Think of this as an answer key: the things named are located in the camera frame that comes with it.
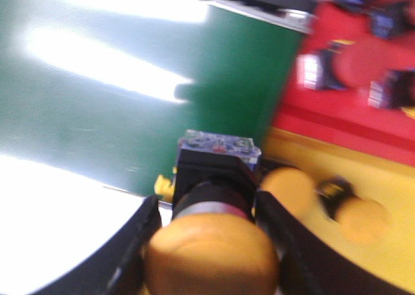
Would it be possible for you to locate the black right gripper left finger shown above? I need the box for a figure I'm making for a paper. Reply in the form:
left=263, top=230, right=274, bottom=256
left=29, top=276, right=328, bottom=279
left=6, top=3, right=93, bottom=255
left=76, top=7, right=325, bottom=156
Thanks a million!
left=35, top=196, right=161, bottom=295

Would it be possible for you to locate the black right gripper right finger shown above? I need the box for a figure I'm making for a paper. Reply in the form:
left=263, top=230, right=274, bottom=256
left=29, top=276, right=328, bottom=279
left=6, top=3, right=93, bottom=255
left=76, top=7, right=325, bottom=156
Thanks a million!
left=255, top=191, right=408, bottom=294

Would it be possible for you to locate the red mushroom push button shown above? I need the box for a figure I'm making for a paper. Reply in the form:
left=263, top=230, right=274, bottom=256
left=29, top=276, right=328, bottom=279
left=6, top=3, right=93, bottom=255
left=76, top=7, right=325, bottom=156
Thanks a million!
left=330, top=0, right=414, bottom=40

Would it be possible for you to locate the yellow plastic tray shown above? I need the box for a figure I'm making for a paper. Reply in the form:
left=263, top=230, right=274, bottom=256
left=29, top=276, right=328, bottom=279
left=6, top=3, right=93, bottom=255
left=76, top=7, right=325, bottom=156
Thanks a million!
left=257, top=128, right=414, bottom=294

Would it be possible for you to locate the red plastic tray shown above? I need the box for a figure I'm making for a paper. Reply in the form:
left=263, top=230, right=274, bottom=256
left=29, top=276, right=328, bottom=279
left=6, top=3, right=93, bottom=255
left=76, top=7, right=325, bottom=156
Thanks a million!
left=272, top=0, right=414, bottom=165

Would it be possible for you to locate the green conveyor belt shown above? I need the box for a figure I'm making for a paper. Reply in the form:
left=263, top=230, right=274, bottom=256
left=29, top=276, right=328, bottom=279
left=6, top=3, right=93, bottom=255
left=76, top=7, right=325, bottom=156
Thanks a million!
left=1, top=0, right=304, bottom=194

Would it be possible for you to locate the metal conveyor end plate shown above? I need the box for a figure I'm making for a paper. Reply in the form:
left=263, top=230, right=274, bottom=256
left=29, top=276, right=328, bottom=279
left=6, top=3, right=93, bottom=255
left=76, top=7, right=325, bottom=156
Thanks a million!
left=203, top=0, right=318, bottom=34

